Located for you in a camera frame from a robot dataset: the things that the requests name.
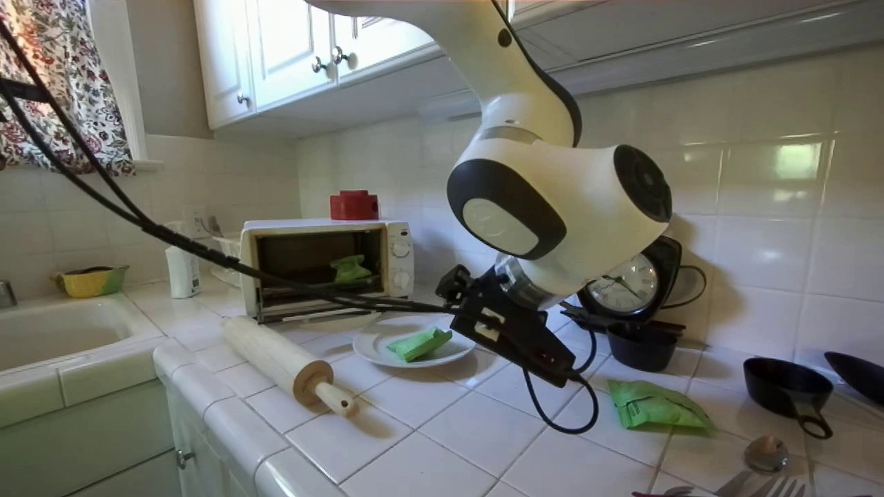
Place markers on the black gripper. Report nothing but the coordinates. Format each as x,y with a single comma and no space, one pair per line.
493,282

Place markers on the green sachet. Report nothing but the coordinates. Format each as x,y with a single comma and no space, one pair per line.
419,344

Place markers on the white round plate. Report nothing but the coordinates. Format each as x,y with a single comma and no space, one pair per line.
369,348

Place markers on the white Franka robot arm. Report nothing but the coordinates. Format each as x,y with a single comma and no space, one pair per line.
569,202

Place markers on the white toaster oven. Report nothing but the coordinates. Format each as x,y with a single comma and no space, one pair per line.
402,263

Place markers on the green object inside oven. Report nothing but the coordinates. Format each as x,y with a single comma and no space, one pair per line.
351,272

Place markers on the red round container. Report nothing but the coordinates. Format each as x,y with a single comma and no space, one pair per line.
354,206

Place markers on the wooden rolling pin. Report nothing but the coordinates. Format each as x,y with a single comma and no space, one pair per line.
278,359

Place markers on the small black bowl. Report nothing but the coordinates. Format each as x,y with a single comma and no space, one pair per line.
645,348

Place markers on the green cloth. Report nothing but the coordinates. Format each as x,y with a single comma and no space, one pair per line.
654,406

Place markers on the metal upper cabinet knob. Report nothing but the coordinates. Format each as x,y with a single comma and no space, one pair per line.
245,100
321,67
346,58

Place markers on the metal cabinet knob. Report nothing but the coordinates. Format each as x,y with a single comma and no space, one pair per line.
346,58
245,100
321,67
184,457

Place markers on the white upper cabinet door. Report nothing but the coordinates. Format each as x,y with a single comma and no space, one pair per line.
376,28
292,46
221,56

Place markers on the white plastic bottle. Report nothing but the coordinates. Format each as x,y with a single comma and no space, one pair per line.
184,272

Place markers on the metal lower cabinet knob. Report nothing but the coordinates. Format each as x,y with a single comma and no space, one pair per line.
184,457

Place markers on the metal spoon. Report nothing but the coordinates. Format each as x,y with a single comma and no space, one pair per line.
765,453

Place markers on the yellow bowl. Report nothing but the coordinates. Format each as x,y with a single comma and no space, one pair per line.
91,282

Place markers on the metal fork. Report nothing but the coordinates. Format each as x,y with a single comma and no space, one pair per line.
783,486

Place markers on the white sink basin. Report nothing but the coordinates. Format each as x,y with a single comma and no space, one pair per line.
55,334

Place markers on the floral curtain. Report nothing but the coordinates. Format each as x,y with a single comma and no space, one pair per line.
64,83

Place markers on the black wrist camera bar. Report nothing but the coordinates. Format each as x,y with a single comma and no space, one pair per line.
526,347

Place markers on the black bracket bar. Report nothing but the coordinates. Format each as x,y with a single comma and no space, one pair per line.
24,89

